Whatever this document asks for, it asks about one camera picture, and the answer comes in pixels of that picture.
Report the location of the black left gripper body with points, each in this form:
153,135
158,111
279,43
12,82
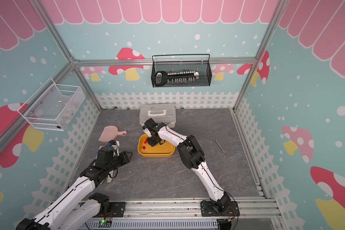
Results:
118,161

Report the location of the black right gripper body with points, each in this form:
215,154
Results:
152,142

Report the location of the yellow plastic storage box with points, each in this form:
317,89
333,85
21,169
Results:
159,151

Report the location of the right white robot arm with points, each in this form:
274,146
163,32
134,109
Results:
192,156

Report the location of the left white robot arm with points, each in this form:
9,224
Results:
61,215

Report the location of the white lidded plastic box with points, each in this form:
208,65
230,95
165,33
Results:
160,113

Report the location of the white work glove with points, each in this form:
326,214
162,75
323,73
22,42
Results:
104,156

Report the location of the black socket set holder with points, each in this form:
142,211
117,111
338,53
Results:
164,78

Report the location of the small green circuit board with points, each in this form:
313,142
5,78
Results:
104,224

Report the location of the metal wrench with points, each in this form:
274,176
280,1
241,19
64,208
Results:
221,148

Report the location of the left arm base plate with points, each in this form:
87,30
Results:
111,210

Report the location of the black wire wall basket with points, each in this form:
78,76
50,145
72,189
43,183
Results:
186,70

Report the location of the white wire wall basket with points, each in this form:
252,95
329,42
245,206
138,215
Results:
52,106

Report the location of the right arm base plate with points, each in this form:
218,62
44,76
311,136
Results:
211,209

